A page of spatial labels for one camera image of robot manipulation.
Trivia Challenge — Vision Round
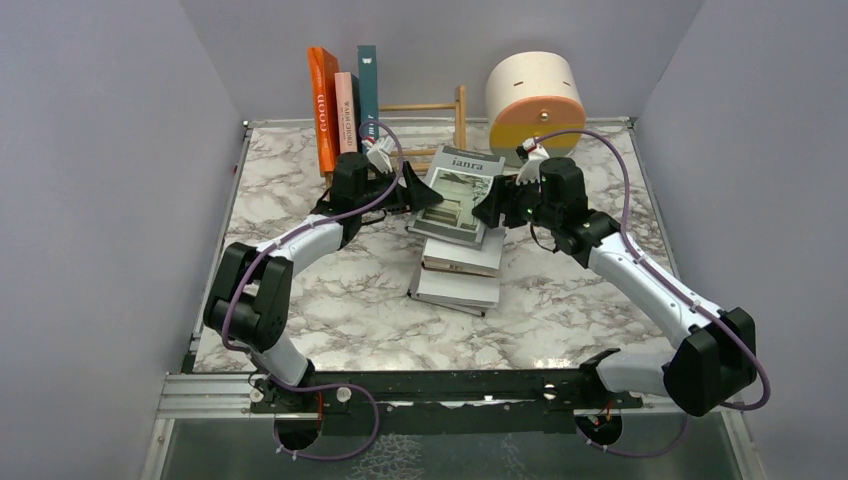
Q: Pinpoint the orange Fashion Show book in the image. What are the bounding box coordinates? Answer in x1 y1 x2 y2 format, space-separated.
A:
307 46 340 175

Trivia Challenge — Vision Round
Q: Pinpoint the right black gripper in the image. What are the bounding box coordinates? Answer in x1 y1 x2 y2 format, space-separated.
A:
472 172 560 232

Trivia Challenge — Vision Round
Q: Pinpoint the wooden book rack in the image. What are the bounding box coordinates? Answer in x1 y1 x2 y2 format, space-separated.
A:
322 85 468 184

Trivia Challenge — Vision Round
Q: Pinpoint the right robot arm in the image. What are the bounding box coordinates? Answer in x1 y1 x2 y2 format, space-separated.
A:
472 158 759 417

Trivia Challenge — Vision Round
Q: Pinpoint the bottom grey white book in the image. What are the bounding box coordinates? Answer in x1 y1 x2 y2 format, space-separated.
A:
407 265 501 317

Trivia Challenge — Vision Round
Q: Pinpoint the teal Humor book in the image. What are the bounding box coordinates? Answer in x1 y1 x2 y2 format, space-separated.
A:
357 45 379 140

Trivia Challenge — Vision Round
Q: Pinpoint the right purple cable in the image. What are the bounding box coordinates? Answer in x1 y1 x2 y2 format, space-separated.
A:
536 129 772 412

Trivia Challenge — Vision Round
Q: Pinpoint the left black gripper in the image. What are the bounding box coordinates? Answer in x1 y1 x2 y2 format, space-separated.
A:
356 161 441 215

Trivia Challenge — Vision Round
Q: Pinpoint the grey book with plant cover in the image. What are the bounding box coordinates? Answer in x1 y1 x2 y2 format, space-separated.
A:
405 145 505 250

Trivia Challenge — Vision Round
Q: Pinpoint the white rose Designer Fate book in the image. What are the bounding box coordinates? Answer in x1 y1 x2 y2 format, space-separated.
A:
334 72 359 153

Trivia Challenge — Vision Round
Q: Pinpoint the round cream drawer cabinet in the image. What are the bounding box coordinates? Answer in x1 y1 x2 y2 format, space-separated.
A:
485 51 587 168

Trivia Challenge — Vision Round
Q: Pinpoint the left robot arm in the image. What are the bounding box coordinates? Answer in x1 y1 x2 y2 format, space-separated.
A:
203 153 443 411

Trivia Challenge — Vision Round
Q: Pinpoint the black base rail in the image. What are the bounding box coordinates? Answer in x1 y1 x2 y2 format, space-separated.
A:
248 368 664 439

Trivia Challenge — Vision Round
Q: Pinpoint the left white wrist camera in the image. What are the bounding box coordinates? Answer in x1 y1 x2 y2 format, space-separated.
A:
361 137 395 174

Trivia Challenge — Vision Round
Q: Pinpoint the white book with brown stripes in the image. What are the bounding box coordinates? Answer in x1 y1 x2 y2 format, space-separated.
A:
421 228 506 278

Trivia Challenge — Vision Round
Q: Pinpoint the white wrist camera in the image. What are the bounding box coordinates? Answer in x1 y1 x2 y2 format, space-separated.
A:
515 137 550 185
361 137 395 174

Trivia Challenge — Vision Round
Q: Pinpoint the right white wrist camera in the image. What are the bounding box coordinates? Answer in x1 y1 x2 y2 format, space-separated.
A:
515 137 550 185

